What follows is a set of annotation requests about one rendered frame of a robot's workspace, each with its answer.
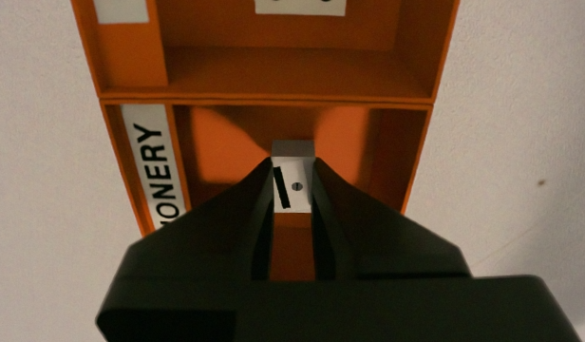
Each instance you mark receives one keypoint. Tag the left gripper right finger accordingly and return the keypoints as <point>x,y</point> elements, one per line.
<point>370,240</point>

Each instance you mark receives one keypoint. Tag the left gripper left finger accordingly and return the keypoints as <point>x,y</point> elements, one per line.
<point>216,238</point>

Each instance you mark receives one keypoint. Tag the orange open-top bin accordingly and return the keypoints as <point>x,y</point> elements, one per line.
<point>239,80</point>

